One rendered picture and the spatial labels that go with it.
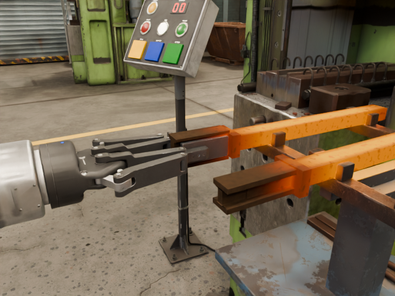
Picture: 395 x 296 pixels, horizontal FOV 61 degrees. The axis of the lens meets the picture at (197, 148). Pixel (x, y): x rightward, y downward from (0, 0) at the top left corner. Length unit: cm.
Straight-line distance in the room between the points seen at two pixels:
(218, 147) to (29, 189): 24
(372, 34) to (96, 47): 485
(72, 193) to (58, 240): 164
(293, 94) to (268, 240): 41
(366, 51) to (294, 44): 30
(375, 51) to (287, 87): 50
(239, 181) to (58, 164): 19
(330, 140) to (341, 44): 61
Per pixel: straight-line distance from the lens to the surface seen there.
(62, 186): 39
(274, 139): 50
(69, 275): 179
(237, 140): 47
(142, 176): 38
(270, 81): 102
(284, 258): 69
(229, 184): 34
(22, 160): 38
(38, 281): 181
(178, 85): 143
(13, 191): 38
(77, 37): 595
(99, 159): 40
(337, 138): 84
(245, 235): 122
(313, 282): 66
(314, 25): 127
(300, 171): 38
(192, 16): 130
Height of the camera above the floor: 116
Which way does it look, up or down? 23 degrees down
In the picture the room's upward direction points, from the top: straight up
